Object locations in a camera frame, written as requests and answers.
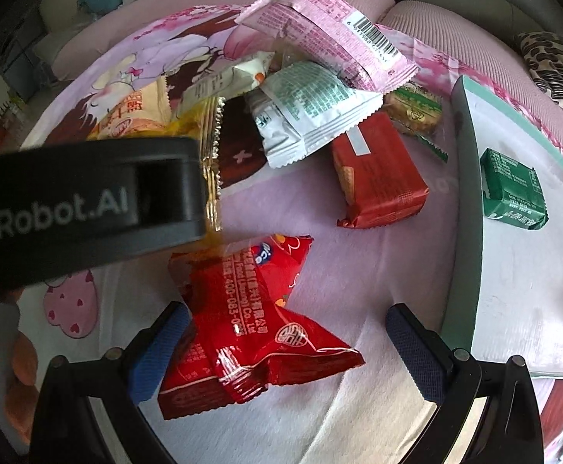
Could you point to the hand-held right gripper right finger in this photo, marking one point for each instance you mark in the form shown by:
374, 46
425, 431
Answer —
416, 353

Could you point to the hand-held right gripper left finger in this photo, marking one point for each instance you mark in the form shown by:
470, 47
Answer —
158, 353

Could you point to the bright red snack packet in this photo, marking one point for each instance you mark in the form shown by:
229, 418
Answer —
252, 319

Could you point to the white box with teal rim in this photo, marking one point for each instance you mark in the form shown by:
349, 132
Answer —
518, 270

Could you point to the yellow gold snack packet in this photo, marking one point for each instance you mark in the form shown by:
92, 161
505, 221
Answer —
209, 154

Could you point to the white green-print snack packet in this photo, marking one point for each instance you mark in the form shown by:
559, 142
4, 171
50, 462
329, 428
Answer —
310, 106

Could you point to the person's left hand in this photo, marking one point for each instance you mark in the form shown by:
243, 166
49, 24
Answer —
22, 360

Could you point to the beige orange snack packet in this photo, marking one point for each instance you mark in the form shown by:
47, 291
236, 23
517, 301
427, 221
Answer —
136, 111

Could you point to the dark red snack packet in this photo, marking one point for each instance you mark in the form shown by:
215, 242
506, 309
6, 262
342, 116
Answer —
383, 174

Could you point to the small green snack packet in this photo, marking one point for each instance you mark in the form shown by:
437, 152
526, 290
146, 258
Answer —
511, 188

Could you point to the printed pink blanket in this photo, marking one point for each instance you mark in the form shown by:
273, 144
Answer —
286, 212

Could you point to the small cream white snack packet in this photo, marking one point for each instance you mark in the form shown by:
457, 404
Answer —
223, 82

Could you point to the clear green-label cake packet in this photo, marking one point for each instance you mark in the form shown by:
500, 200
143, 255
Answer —
416, 109

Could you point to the pink snack packet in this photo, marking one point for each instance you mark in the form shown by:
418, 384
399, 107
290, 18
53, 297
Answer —
320, 24

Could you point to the leopard print pillow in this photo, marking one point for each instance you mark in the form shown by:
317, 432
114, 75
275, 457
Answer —
554, 65

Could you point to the pink bed mattress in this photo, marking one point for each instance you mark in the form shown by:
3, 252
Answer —
455, 34

